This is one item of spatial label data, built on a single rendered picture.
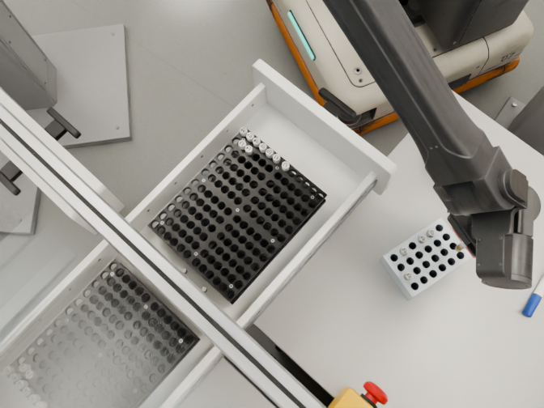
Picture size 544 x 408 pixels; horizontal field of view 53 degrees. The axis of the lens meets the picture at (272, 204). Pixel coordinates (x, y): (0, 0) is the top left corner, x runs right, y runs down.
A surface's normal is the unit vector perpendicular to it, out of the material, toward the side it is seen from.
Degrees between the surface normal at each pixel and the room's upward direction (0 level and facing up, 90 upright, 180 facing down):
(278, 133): 0
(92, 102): 3
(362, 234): 0
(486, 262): 48
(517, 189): 42
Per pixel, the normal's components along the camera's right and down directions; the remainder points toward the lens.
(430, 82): 0.61, -0.08
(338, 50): -0.04, -0.29
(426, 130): -0.50, 0.69
